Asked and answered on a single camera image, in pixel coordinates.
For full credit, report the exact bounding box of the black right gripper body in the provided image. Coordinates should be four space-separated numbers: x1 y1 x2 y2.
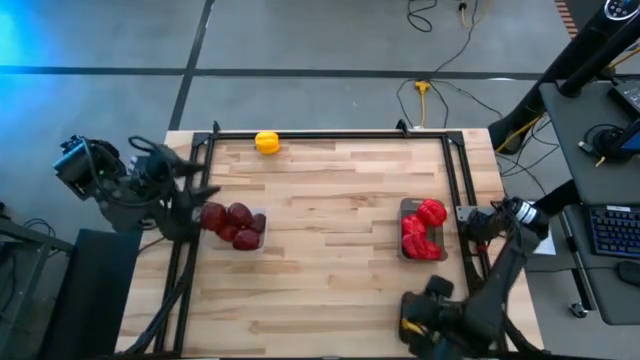
404 294 474 346

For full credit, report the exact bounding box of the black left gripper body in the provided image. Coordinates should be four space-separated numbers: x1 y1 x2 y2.
129 144 184 199

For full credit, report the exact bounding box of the yellow bell pepper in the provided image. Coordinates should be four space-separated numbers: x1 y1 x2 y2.
254 130 281 156
399 319 426 337

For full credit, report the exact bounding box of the clear plastic bin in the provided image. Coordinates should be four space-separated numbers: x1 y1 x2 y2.
197 204 269 254

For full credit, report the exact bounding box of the white paper sheet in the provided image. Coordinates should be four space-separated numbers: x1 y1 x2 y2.
524 199 557 257

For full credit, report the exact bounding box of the grey metal shelf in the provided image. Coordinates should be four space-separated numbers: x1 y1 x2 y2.
0 217 74 360

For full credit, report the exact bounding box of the black desk leg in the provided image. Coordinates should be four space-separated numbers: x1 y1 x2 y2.
534 179 584 219

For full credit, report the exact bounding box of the black computer mouse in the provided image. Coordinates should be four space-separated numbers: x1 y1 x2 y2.
615 259 640 287

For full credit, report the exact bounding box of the black backlit keyboard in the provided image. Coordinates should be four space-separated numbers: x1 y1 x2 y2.
588 204 640 260

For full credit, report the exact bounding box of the grey desk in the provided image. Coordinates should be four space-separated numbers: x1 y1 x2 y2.
538 79 640 326

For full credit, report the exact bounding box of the black laptop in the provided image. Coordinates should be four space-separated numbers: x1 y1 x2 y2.
607 79 640 119

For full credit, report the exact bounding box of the small yellow floor plug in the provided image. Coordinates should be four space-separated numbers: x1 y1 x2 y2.
457 1 474 29

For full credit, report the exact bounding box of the wooden slatted panel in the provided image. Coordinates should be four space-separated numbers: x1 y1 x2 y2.
554 0 581 39

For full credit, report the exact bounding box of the black control panel device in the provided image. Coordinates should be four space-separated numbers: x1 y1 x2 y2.
603 0 640 21

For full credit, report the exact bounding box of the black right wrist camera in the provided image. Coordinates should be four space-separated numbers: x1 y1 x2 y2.
424 274 455 300

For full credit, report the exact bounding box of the black aluminium table frame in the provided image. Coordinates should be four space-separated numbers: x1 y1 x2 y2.
117 119 551 360

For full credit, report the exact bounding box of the yellow power plug cable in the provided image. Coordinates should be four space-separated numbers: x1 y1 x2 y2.
413 79 432 129

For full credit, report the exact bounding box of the black coiled desk cable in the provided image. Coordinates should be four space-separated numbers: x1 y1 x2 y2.
582 123 634 164

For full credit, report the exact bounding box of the black looped floor cable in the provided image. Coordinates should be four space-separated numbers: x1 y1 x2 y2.
406 0 439 34

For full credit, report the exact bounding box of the long black floor cable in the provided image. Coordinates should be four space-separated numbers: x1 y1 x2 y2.
394 0 506 129

